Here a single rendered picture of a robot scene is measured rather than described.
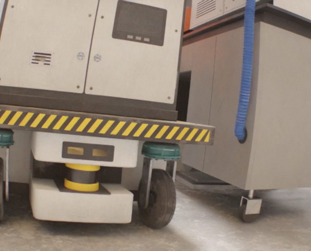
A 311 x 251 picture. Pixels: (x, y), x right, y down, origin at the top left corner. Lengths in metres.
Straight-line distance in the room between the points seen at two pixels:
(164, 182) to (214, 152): 0.40
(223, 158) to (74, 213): 0.61
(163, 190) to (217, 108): 0.48
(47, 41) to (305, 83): 0.86
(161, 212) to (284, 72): 0.61
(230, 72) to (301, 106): 0.30
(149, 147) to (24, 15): 0.51
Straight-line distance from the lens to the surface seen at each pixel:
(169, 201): 0.96
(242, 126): 1.11
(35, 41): 0.93
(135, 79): 0.98
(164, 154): 0.97
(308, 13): 1.34
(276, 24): 1.20
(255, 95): 1.11
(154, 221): 0.99
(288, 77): 1.19
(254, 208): 1.20
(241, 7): 1.43
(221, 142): 1.28
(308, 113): 1.25
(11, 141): 0.90
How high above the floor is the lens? 0.34
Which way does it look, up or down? 2 degrees down
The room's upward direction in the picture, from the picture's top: 6 degrees clockwise
